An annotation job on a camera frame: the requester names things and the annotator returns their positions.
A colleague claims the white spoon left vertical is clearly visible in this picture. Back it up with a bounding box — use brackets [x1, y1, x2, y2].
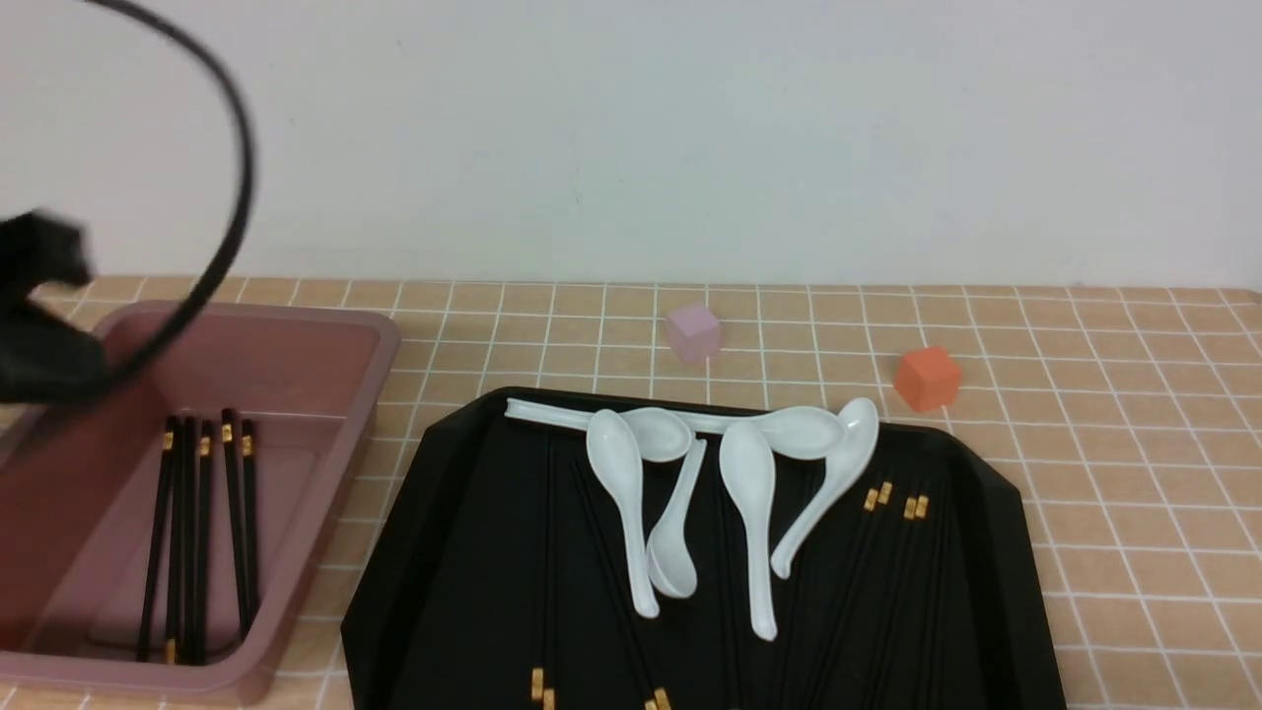
[586, 409, 660, 619]

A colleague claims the white spoon horizontal right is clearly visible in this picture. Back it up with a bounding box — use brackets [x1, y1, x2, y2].
[676, 405, 846, 462]

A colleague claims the white spoon vertical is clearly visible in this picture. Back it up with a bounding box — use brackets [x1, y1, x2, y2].
[586, 409, 660, 619]
[721, 421, 777, 642]

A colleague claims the black chopstick tray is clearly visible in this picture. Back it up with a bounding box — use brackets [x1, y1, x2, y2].
[574, 464, 671, 709]
[540, 468, 562, 709]
[570, 464, 644, 709]
[530, 435, 555, 709]
[164, 415, 196, 665]

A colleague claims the orange cube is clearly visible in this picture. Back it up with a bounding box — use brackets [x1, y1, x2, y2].
[893, 346, 963, 412]

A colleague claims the pink plastic bin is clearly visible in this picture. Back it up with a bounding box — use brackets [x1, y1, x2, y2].
[1, 303, 400, 705]

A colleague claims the black chopstick in bin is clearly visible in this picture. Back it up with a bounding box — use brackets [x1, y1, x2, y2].
[220, 409, 249, 642]
[192, 421, 213, 666]
[135, 415, 180, 665]
[241, 417, 260, 623]

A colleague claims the black plastic tray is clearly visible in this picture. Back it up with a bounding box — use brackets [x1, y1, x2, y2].
[341, 387, 1066, 709]

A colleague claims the white spoon far right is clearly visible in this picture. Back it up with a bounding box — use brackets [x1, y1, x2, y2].
[770, 399, 880, 580]

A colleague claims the white spoon centre vertical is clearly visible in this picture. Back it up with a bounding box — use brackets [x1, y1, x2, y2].
[721, 421, 777, 642]

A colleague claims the black cable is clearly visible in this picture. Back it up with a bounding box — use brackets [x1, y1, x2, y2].
[59, 0, 257, 395]

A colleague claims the white spoon small middle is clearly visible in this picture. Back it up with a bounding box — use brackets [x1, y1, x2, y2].
[646, 439, 707, 602]

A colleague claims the white spoon far left horizontal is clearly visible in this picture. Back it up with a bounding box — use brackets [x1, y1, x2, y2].
[506, 399, 697, 463]

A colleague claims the pink cube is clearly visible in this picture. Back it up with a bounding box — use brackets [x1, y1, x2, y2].
[666, 301, 723, 363]

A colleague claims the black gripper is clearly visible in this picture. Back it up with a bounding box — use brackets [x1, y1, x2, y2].
[1, 211, 106, 404]

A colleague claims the white spoon horizontal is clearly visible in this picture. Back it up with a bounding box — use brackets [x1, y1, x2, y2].
[506, 399, 697, 463]
[676, 405, 846, 462]

